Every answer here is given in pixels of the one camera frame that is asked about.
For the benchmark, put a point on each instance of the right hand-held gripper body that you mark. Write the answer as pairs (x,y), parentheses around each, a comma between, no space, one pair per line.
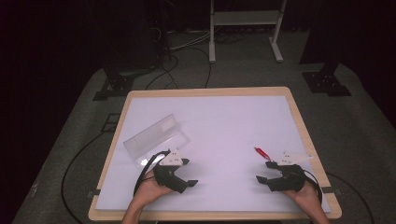
(291,179)

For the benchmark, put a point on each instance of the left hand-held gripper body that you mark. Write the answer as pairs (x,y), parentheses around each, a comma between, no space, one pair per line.
(171,158)

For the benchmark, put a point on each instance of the red pen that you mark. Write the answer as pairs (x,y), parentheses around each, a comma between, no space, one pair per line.
(263,153)

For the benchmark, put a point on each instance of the clear plastic pencil case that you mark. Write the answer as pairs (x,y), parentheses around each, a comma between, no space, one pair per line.
(152,138)

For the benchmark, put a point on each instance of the person's right hand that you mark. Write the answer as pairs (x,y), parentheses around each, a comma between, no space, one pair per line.
(306,196)

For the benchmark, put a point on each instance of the person's left hand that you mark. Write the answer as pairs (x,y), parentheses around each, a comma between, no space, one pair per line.
(149,189)

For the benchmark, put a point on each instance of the white table sheet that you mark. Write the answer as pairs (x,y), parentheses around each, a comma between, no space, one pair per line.
(218,130)

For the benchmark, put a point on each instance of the black tape floor square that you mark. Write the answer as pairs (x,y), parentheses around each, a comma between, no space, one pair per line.
(109,123)

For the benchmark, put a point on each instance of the light wooden table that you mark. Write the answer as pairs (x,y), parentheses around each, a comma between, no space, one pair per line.
(205,91)

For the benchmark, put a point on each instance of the black stand base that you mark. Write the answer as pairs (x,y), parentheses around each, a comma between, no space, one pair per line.
(327,82)
(116,85)

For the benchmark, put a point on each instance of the white metal stand frame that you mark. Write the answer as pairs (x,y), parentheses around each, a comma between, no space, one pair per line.
(246,17)

